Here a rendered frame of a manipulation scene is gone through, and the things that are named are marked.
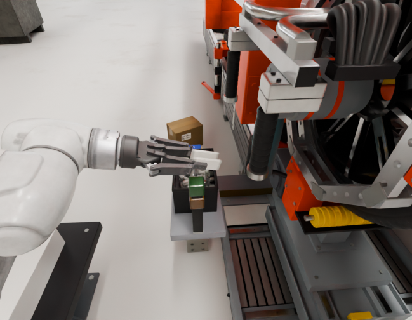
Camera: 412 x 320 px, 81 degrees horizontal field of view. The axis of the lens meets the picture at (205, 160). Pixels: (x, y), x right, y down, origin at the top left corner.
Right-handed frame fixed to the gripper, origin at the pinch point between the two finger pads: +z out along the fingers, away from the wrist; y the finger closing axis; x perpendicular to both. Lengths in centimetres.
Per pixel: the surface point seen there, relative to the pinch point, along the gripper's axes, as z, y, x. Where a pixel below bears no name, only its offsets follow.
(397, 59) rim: 33.5, -0.5, -32.3
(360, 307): 64, -23, 40
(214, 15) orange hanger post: 48, 234, -7
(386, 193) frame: 25.7, -22.4, -14.1
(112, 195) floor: -27, 59, 80
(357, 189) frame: 27.5, -16.8, -9.5
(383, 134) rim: 36.9, -6.7, -18.0
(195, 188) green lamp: -1.8, -4.5, 5.7
